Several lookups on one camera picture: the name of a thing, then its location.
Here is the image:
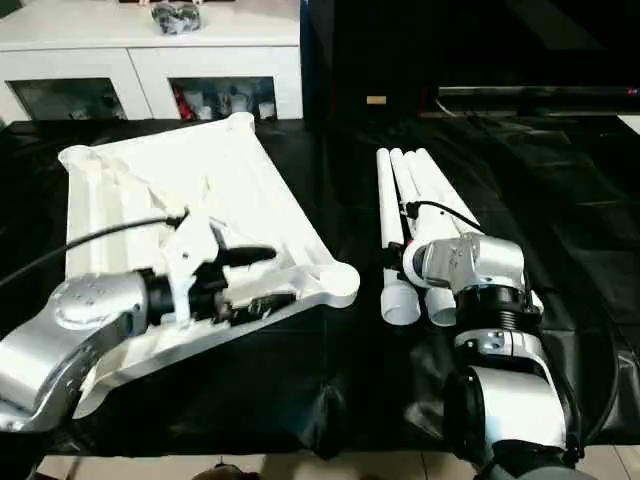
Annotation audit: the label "white plastic table top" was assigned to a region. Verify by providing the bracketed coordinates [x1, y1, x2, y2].
[58, 112, 361, 421]

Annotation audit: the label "white plastic table leg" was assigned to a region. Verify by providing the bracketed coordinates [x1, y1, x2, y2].
[390, 148, 463, 328]
[404, 148, 471, 241]
[377, 148, 424, 326]
[418, 148, 543, 311]

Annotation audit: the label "toy figures behind cabinet glass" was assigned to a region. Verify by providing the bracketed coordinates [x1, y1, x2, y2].
[172, 80, 277, 121]

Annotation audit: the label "silver left leg black foot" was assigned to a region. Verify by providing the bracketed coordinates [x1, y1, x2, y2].
[190, 462, 261, 480]

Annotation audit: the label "grey plush toy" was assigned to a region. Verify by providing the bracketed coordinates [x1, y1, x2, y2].
[150, 0, 206, 34]

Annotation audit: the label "white cabinet with glass doors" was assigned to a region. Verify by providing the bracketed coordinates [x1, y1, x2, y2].
[0, 0, 304, 123]

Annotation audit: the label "black tv cabinet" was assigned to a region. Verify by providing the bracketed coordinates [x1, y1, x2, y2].
[303, 0, 640, 119]

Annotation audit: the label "black work mat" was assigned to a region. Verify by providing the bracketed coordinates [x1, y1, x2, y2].
[0, 115, 640, 458]

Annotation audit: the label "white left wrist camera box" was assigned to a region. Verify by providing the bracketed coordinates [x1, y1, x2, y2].
[160, 208, 233, 326]

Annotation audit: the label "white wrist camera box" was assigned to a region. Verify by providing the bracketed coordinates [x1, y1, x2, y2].
[160, 208, 233, 326]
[400, 238, 433, 287]

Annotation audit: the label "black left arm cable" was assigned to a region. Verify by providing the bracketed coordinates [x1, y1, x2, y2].
[0, 210, 191, 291]

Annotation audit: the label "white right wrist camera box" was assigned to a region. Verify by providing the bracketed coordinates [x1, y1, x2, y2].
[400, 238, 433, 287]

